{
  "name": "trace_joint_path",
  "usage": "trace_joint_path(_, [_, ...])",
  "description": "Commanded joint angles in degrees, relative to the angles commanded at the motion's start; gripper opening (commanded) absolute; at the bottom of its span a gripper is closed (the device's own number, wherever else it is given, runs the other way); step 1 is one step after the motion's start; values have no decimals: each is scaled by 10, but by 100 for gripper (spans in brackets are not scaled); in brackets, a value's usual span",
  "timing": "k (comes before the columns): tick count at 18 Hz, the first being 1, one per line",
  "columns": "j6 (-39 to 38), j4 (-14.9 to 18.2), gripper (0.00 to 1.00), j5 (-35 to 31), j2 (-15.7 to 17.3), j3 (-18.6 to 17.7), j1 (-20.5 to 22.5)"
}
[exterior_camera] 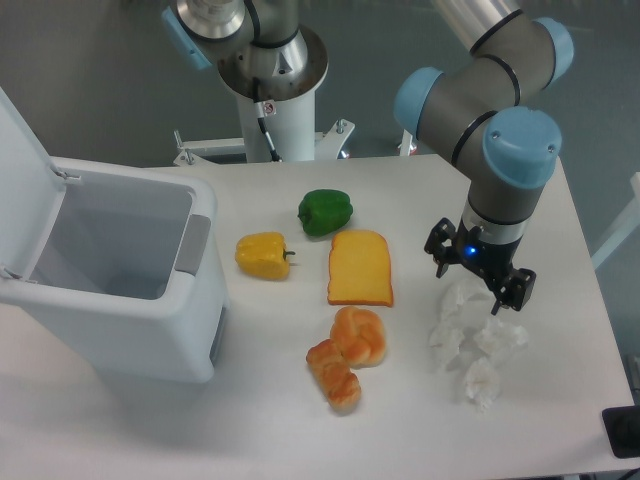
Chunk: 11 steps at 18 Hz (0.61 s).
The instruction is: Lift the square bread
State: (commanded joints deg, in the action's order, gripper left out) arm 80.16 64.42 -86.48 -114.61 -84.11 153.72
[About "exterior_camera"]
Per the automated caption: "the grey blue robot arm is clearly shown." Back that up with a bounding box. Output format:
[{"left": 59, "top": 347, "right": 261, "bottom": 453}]
[{"left": 163, "top": 1, "right": 574, "bottom": 310}]

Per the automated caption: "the white trash bin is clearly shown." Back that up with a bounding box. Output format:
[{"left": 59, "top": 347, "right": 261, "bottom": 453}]
[{"left": 1, "top": 158, "right": 229, "bottom": 383}]

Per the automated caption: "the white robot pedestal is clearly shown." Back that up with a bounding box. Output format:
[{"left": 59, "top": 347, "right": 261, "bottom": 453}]
[{"left": 174, "top": 92, "right": 355, "bottom": 165}]

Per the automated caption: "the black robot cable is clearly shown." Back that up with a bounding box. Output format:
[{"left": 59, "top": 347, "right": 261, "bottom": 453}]
[{"left": 252, "top": 77, "right": 284, "bottom": 163}]

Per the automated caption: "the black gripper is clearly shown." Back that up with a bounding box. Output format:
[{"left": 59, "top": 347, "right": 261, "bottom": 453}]
[{"left": 424, "top": 218, "right": 536, "bottom": 315}]

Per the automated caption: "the white frame at right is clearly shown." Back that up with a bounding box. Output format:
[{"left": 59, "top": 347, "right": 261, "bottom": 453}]
[{"left": 591, "top": 172, "right": 639, "bottom": 270}]

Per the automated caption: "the white trash bin lid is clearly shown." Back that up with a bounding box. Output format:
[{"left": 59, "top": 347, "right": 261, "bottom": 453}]
[{"left": 1, "top": 93, "right": 66, "bottom": 280}]

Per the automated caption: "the crumpled tissue bottom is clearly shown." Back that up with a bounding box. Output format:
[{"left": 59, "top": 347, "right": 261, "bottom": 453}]
[{"left": 464, "top": 357, "right": 501, "bottom": 412}]

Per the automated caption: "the crumpled tissue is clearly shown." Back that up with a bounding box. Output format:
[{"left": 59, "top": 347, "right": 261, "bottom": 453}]
[
  {"left": 464, "top": 357, "right": 501, "bottom": 412},
  {"left": 474, "top": 317, "right": 529, "bottom": 366},
  {"left": 429, "top": 321, "right": 465, "bottom": 370},
  {"left": 439, "top": 278, "right": 493, "bottom": 321}
]

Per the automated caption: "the yellow bell pepper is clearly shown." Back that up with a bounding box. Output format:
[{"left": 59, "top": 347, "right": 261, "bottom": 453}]
[{"left": 235, "top": 231, "right": 294, "bottom": 280}]

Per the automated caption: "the round braided bread roll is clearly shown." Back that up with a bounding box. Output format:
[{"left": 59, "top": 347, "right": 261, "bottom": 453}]
[{"left": 330, "top": 306, "right": 387, "bottom": 367}]

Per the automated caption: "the black device at edge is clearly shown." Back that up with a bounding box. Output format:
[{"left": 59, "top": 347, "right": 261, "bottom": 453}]
[{"left": 602, "top": 405, "right": 639, "bottom": 459}]

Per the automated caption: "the crumpled tissue right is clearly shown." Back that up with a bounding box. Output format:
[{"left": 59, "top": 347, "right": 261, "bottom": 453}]
[{"left": 474, "top": 317, "right": 529, "bottom": 366}]

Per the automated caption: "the crumpled tissue left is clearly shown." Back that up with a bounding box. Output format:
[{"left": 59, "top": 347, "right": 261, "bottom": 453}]
[{"left": 429, "top": 321, "right": 465, "bottom": 370}]

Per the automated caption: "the long braided bread loaf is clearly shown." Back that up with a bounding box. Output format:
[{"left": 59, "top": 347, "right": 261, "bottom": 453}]
[{"left": 306, "top": 339, "right": 362, "bottom": 413}]

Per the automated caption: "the crumpled tissue top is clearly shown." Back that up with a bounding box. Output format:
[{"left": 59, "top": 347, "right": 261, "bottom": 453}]
[{"left": 439, "top": 278, "right": 493, "bottom": 321}]

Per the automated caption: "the green bell pepper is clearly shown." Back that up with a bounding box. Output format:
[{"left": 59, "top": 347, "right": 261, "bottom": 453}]
[{"left": 298, "top": 189, "right": 353, "bottom": 237}]

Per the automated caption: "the square toast bread slice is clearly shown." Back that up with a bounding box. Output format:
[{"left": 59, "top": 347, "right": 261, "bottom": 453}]
[{"left": 327, "top": 230, "right": 394, "bottom": 307}]

